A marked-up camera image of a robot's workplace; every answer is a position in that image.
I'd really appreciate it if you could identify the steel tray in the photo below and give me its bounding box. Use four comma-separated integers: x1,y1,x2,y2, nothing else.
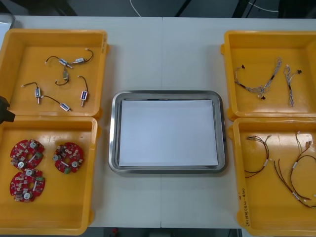
108,90,228,175

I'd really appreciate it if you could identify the blue-white twisted wire harness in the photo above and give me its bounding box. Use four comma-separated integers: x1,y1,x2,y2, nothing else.
234,56,283,101
283,64,304,108

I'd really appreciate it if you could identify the pale grey container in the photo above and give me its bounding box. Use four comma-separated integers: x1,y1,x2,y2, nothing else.
0,13,16,32

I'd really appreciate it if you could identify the red black green wire harness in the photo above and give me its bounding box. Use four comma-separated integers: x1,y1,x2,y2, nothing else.
273,158,316,209
244,134,273,179
289,131,316,196

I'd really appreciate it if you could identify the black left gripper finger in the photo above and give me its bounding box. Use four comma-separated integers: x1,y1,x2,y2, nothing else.
0,96,10,111
0,110,15,124

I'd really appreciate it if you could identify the white floor cable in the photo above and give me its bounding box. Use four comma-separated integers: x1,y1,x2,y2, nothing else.
129,0,143,17

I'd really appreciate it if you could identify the round red circuit board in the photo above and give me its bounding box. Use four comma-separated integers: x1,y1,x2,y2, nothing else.
52,142,84,175
9,139,45,170
9,168,47,203

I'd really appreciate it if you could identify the yellow-orange plastic bin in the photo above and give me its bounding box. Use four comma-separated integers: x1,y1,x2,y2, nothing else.
228,117,316,237
220,30,316,121
0,28,111,121
0,116,102,237

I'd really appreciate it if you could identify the metal solenoid with blue label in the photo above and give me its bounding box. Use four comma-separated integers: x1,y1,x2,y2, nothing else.
40,95,72,112
77,75,90,107
21,82,43,105
44,56,74,69

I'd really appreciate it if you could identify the metal solenoid with black cable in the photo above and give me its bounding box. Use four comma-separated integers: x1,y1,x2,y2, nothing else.
71,48,94,65
54,66,71,86

